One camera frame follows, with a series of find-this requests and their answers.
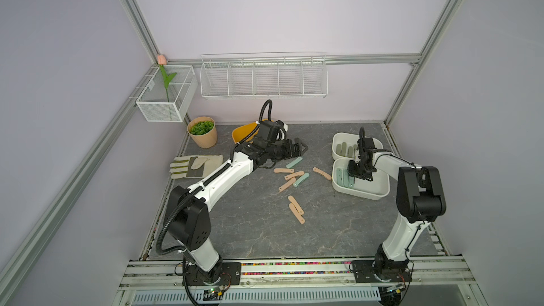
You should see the peach knife top right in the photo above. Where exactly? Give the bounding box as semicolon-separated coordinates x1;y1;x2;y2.
313;167;332;181

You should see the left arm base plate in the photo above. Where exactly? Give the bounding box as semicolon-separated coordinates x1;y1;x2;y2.
182;262;242;286

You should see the peach knife bottom of pile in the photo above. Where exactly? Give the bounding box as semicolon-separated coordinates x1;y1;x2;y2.
289;203;305;225

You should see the yellow plastic basin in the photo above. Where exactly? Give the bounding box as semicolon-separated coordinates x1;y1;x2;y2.
231;122;257;143

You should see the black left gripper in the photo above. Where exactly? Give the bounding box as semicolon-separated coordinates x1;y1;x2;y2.
266;138;308;162

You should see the white basin with knives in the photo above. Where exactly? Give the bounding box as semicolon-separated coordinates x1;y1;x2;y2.
331;133;359;160

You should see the white wire wall shelf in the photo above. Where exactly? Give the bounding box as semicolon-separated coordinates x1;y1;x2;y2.
200;52;329;99

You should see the mint knife top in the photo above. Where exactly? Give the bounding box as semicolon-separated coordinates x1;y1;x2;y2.
286;157;303;169

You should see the peach knife top left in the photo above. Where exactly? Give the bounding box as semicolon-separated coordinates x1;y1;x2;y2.
273;168;295;174

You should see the artificial pink tulip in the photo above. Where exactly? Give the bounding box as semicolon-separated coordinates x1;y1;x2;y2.
157;55;177;102

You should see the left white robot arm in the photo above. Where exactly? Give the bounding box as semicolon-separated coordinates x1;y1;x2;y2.
155;99;307;273

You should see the green artificial plant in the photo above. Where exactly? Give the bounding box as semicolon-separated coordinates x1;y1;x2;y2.
189;120;215;136

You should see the peach knife lower middle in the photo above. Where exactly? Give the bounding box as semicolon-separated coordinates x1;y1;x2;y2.
288;195;305;215

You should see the peach knife top centre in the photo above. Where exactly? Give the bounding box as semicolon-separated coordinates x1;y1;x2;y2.
284;171;305;181

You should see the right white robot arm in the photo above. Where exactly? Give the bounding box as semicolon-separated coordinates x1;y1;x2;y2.
347;128;446;276

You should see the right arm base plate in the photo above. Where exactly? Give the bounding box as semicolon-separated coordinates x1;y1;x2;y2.
349;259;412;283

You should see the peach plastic plant pot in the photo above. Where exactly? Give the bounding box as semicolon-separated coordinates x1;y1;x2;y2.
187;116;218;149

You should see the peach knife upright middle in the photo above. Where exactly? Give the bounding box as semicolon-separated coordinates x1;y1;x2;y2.
279;177;297;193

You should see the small white mesh basket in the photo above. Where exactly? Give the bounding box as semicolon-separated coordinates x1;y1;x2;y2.
136;65;198;123

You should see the beige green work glove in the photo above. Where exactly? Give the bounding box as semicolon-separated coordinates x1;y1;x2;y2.
169;155;223;179

